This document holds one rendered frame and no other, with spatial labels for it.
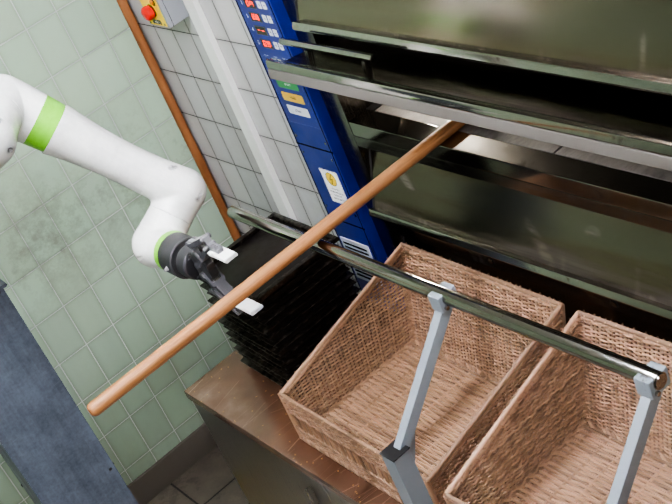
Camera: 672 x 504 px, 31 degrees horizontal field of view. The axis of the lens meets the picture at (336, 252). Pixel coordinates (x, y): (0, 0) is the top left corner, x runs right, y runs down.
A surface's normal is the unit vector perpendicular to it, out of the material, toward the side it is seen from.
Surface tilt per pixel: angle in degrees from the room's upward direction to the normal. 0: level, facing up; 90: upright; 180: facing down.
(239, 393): 0
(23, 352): 90
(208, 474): 0
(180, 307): 90
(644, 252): 70
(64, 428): 90
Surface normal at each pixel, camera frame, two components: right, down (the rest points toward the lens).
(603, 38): -0.79, 0.27
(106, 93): 0.60, 0.24
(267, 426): -0.34, -0.79
